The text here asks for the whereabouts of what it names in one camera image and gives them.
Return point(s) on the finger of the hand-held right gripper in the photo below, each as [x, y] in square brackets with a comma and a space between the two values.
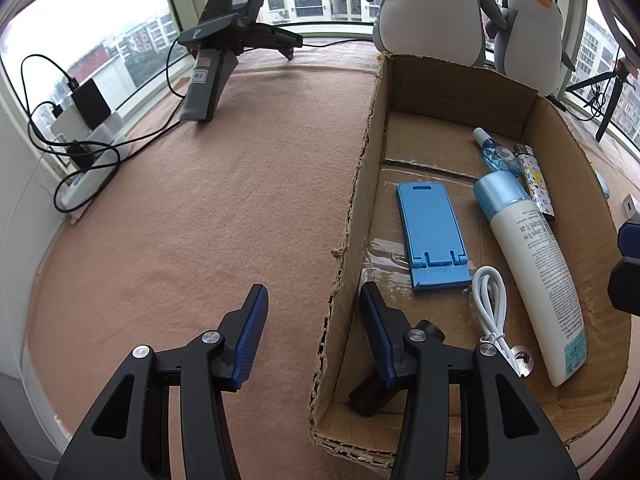
[627, 280]

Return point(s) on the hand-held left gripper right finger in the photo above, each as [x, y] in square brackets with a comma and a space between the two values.
[375, 335]

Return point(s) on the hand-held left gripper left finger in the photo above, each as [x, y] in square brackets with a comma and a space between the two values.
[250, 340]

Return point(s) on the white charger adapter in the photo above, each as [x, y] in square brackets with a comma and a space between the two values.
[631, 207]

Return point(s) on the blue phone stand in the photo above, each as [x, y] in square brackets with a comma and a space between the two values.
[432, 230]

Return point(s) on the cardboard box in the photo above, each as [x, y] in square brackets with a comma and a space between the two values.
[360, 210]

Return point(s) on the patterned lighter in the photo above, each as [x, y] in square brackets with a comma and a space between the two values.
[537, 185]

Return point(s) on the blue hand sanitizer bottle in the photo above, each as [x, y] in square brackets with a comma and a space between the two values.
[497, 157]

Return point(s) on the white lotion bottle blue cap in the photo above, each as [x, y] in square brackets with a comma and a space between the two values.
[537, 270]

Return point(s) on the pink blanket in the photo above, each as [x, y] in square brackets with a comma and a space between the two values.
[200, 200]

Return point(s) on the black tripod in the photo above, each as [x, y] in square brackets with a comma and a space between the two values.
[612, 95]

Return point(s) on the white power strip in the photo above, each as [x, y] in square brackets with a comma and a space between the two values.
[85, 182]

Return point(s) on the penguin plush toy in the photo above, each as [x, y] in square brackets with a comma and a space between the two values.
[537, 45]
[435, 10]

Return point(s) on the black power brick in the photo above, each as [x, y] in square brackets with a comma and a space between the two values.
[92, 102]

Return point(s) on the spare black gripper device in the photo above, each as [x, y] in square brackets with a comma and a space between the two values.
[220, 30]

